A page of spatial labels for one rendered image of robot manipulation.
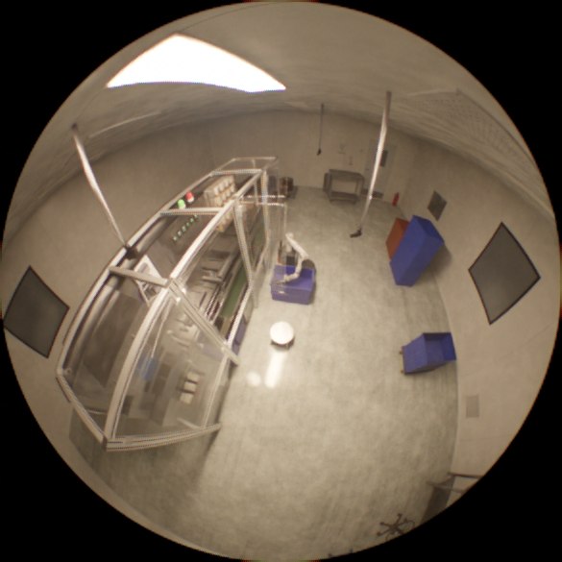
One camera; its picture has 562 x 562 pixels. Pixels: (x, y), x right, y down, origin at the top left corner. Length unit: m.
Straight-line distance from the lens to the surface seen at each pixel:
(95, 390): 1.63
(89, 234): 4.22
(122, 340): 1.15
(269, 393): 2.43
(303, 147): 6.37
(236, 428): 2.52
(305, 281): 2.82
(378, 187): 6.89
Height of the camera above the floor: 2.42
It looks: 52 degrees down
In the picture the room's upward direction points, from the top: 1 degrees counter-clockwise
